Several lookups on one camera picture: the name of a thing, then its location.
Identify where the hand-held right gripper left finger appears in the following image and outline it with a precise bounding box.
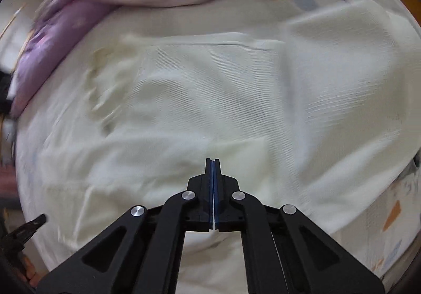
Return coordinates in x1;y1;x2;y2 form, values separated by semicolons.
36;158;214;294

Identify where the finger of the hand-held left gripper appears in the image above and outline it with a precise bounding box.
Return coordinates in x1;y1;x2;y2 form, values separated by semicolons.
9;213;47;245

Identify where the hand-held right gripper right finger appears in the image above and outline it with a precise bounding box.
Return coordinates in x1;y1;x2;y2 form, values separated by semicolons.
214;158;385;294

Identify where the cream knit sweater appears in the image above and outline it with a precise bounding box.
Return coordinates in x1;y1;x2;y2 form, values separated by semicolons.
33;0;419;250

